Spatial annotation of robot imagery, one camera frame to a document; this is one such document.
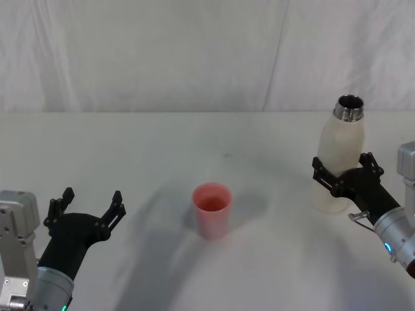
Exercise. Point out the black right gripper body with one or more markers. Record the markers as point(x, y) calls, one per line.
point(366, 191)

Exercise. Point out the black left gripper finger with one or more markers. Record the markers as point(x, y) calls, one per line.
point(116, 197)
point(68, 195)

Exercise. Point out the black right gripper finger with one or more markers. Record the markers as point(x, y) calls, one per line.
point(324, 176)
point(371, 163)

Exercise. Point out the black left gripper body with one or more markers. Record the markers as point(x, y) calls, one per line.
point(71, 236)

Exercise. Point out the cream vacuum bottle steel neck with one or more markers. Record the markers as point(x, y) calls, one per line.
point(338, 145)

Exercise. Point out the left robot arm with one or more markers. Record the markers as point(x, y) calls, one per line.
point(19, 246)

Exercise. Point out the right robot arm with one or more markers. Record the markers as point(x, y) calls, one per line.
point(395, 233)

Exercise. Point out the pink plastic cup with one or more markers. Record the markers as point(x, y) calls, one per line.
point(211, 220)

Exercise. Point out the white table cloth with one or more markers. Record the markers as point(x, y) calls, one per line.
point(259, 265)

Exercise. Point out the white curtain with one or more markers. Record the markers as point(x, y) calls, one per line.
point(162, 55)

